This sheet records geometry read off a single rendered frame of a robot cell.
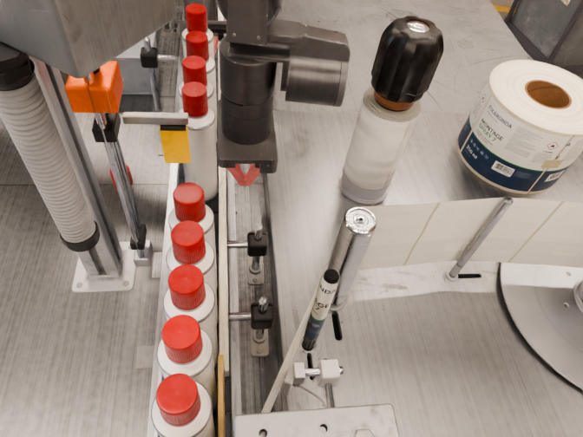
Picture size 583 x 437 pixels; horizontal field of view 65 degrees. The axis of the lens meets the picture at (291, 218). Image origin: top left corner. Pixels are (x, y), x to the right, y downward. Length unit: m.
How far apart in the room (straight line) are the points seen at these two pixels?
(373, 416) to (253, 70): 0.31
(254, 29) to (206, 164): 0.30
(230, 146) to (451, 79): 0.81
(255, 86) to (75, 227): 0.21
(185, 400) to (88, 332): 0.35
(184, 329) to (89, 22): 0.25
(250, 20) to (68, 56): 0.18
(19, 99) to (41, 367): 0.44
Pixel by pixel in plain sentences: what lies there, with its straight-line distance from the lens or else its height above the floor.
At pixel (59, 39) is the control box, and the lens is 0.30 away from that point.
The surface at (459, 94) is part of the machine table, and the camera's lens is 1.19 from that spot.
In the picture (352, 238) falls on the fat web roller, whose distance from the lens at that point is 0.52.
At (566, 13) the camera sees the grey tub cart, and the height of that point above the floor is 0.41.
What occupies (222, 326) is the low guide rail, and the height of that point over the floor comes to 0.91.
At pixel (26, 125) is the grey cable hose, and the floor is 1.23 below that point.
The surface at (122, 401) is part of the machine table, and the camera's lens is 0.67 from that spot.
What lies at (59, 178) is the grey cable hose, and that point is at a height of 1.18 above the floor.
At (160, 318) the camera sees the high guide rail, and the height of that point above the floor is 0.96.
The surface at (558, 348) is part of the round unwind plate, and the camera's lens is 0.76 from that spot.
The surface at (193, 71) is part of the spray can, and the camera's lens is 0.67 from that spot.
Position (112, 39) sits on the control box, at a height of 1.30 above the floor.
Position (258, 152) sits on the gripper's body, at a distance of 0.51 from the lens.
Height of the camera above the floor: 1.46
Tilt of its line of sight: 52 degrees down
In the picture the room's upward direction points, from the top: 10 degrees clockwise
